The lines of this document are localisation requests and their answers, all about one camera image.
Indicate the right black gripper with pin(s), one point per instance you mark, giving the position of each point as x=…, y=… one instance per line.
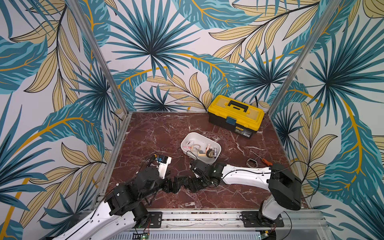
x=202, y=182

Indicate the white fitness band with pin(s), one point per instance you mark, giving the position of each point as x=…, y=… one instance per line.
x=251, y=163

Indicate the yellow black plastic toolbox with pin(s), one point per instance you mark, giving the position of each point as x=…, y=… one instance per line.
x=235, y=116

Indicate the aluminium front rail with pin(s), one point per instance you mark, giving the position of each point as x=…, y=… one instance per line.
x=213, y=224

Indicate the pink white watch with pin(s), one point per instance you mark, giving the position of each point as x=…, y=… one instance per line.
x=188, y=145

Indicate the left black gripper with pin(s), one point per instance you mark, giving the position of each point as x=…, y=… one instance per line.
x=175, y=189

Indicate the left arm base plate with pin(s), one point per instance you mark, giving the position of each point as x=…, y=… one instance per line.
x=152, y=220

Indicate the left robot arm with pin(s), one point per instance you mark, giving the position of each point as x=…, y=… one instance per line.
x=123, y=208

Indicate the white plastic storage tray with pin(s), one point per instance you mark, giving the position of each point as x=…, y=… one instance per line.
x=203, y=141

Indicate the brown leather gold watch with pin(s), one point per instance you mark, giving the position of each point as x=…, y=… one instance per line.
x=210, y=153

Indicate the orange handled screwdriver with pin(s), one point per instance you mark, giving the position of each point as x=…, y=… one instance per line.
x=266, y=162

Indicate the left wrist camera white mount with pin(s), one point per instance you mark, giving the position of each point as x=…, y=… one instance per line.
x=163, y=162

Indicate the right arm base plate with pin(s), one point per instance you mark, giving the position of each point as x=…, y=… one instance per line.
x=254, y=219

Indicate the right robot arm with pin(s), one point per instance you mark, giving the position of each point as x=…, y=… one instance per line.
x=284, y=186

